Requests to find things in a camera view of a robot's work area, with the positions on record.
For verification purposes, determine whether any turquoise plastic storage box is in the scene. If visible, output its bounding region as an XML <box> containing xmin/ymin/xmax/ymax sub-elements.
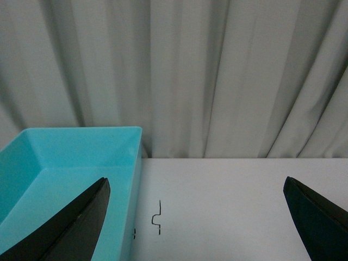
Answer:
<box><xmin>1</xmin><ymin>127</ymin><xmax>142</xmax><ymax>260</ymax></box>

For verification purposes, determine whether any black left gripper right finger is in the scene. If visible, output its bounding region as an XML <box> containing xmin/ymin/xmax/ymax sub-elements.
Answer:
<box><xmin>283</xmin><ymin>177</ymin><xmax>347</xmax><ymax>260</ymax></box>

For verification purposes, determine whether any grey pleated curtain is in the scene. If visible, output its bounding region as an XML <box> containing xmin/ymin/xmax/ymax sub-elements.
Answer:
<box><xmin>1</xmin><ymin>1</ymin><xmax>347</xmax><ymax>158</ymax></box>

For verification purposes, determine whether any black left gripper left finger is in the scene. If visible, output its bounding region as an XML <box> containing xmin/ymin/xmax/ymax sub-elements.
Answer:
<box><xmin>1</xmin><ymin>177</ymin><xmax>110</xmax><ymax>260</ymax></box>

